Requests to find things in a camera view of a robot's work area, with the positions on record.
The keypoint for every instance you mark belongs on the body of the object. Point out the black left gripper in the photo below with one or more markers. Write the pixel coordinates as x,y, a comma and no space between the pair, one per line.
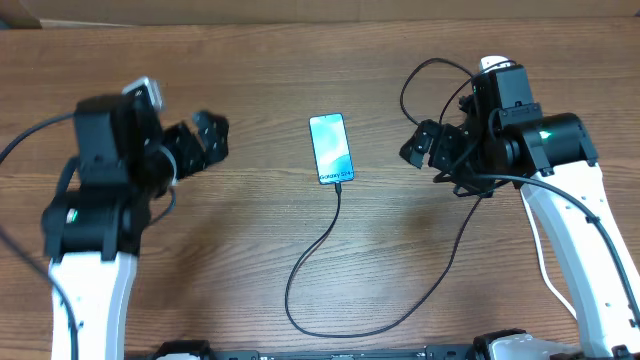
181,137

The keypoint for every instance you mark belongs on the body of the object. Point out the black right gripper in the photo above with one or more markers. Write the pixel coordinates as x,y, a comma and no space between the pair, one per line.
444,141

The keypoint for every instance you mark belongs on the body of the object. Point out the Samsung Galaxy smartphone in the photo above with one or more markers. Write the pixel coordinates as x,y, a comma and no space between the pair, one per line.
331,149

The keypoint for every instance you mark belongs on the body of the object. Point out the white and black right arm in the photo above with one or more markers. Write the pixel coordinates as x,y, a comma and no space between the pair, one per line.
552,161

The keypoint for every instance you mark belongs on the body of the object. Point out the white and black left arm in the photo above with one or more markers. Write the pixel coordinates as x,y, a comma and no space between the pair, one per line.
101,207

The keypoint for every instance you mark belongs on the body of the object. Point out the brown cardboard backdrop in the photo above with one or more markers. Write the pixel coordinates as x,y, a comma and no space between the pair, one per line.
34,13

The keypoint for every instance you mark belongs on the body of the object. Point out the white wall charger plug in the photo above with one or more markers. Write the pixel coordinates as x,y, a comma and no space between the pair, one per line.
493,62

